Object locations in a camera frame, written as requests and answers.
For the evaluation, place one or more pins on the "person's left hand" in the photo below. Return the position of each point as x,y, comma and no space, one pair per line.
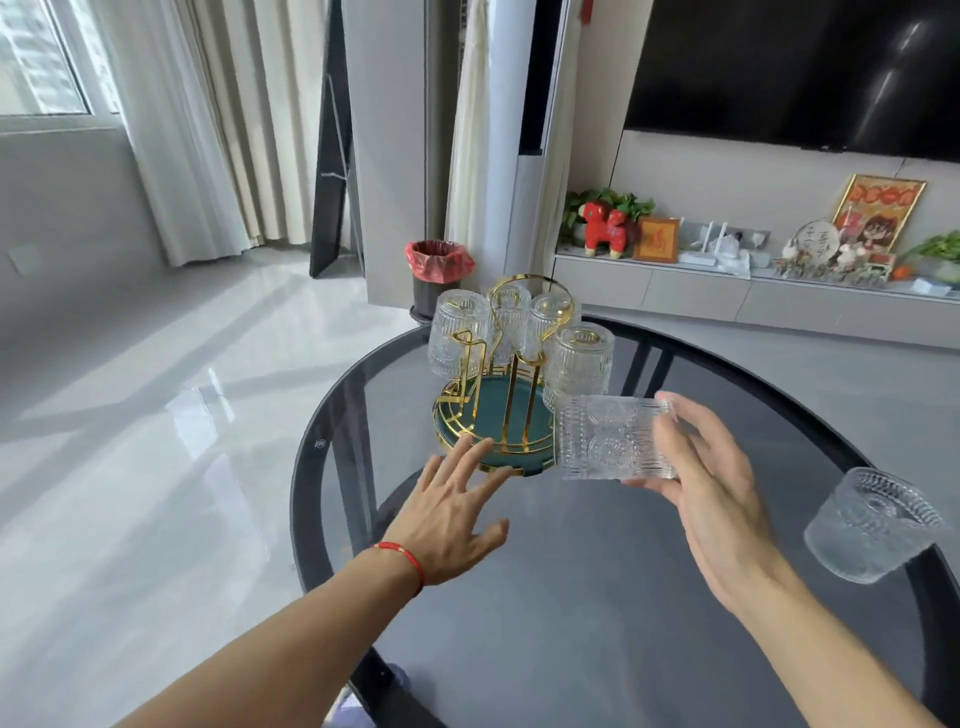
450,525

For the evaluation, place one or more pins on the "person's right hand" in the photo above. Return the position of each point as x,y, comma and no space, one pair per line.
724,510

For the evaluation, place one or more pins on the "gold green cup rack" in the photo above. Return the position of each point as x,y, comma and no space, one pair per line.
487,416

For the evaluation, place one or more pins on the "clear embossed glass cup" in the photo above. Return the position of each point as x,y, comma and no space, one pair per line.
454,322
581,367
551,315
607,442
514,315
862,532

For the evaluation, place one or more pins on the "person's left forearm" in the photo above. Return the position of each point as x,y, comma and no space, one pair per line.
285,652

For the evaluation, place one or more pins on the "round black glass table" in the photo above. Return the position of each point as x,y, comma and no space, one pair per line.
304,517

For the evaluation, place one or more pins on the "grey television cabinet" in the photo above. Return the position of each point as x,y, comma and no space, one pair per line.
712,296

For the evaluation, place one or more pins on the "black trash bin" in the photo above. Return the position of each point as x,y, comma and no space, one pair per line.
424,296

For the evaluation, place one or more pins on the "white crumpled tissue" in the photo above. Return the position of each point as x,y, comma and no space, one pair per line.
731,262

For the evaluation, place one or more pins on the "white router with antennas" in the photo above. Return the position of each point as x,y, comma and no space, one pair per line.
697,259

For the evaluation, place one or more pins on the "row of small figurines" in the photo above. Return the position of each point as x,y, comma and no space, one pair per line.
832,274

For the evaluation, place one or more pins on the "bin with red bag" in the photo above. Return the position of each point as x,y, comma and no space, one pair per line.
439,262

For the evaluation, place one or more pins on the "round white decorative plate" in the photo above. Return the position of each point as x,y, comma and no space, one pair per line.
817,240

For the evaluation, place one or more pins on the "small orange fruit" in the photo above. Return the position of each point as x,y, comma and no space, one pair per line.
901,273

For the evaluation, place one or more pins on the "small white box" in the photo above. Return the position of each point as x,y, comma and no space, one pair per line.
930,287

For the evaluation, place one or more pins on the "red horse toy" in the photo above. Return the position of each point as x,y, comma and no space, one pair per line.
604,229

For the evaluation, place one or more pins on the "white standing air conditioner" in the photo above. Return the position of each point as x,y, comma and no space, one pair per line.
525,217

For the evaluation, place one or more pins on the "small green potted plant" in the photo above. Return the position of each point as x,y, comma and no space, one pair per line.
634,204

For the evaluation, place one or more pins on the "gold framed cartoon picture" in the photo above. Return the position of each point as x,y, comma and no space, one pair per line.
881,210

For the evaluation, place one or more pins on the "wide green potted plant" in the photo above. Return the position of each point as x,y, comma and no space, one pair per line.
941,247

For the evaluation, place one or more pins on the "black marble panel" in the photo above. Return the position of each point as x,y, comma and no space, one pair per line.
334,187

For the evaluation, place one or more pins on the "cream hanging fabric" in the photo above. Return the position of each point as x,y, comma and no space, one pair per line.
469,150

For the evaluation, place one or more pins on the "beige curtain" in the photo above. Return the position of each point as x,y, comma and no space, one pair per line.
277,112

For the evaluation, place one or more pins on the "white sheer curtain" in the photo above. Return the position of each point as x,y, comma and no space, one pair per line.
172,150

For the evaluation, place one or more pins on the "red hanging ornament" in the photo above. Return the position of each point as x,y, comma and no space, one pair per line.
586,10

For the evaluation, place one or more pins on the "white framed window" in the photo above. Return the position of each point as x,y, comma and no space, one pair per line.
37,60

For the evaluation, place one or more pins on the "grey wall socket panel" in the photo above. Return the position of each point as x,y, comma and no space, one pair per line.
757,240

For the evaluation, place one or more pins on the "small wooden picture frame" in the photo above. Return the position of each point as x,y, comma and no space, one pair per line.
656,240

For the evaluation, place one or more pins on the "black wall television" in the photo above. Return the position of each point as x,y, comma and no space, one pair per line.
787,67

